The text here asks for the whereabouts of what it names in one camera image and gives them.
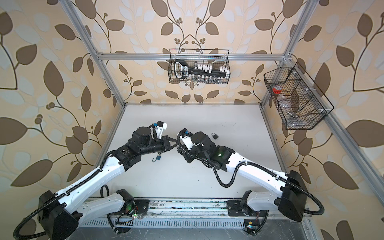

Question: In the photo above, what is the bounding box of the blue padlock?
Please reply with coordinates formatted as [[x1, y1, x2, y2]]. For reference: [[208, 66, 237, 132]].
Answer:
[[152, 154, 162, 163]]

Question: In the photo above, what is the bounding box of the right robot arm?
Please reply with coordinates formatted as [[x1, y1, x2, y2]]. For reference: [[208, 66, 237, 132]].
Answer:
[[177, 131, 308, 222]]

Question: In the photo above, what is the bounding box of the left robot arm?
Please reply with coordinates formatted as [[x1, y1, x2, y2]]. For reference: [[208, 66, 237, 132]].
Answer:
[[37, 122, 178, 240]]

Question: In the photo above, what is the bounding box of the black socket holder tool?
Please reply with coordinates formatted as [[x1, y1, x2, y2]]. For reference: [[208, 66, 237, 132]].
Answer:
[[172, 60, 231, 80]]

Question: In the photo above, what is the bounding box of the red item in basket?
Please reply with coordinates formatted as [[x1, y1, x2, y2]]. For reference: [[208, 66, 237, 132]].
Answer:
[[272, 85, 283, 96]]

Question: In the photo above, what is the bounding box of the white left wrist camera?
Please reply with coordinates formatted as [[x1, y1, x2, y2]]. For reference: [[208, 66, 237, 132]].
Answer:
[[153, 121, 168, 139]]

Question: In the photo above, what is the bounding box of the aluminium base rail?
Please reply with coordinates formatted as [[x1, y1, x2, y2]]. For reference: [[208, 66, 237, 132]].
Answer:
[[74, 196, 313, 230]]

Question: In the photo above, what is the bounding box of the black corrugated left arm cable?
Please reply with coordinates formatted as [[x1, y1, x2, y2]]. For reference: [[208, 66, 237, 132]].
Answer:
[[12, 121, 157, 240]]

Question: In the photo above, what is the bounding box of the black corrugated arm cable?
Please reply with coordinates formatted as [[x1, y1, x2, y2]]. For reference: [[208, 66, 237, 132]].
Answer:
[[176, 131, 325, 216], [12, 121, 157, 240]]

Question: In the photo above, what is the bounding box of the black wire basket back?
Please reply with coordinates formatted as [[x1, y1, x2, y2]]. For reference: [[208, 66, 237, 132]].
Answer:
[[168, 48, 231, 85]]

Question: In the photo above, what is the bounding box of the black wire basket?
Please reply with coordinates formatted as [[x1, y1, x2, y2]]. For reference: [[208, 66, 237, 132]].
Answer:
[[168, 48, 231, 85], [264, 63, 334, 130]]

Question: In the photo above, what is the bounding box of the aluminium frame horizontal bar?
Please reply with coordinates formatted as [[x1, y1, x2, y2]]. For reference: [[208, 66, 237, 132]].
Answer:
[[96, 52, 285, 62]]

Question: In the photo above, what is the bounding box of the black wire basket right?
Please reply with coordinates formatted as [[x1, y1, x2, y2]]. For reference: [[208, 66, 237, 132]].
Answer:
[[264, 63, 334, 130]]

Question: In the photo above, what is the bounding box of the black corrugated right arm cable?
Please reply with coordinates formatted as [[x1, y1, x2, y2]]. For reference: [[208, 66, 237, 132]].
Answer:
[[176, 131, 325, 216]]

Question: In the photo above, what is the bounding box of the aluminium frame corner post left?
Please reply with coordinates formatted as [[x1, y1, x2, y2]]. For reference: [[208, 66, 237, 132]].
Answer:
[[59, 0, 126, 108]]

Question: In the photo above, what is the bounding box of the aluminium frame corner post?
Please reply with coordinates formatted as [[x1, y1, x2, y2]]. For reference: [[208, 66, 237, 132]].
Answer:
[[260, 0, 319, 108], [59, 0, 126, 108]]

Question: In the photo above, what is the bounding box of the aluminium frame corner post right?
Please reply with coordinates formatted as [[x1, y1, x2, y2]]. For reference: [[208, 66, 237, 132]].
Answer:
[[260, 0, 319, 108]]

